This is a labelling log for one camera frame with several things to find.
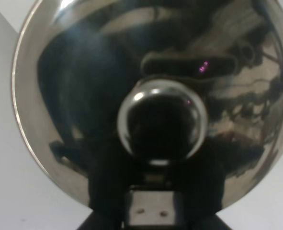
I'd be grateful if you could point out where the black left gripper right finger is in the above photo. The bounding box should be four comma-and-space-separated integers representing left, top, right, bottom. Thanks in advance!
180, 206, 231, 230

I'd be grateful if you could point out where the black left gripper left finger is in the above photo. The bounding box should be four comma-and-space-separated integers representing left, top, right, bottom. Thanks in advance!
80, 208, 124, 230

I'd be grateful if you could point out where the stainless steel teapot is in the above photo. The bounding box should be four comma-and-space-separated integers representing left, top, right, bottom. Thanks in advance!
11, 0, 283, 212

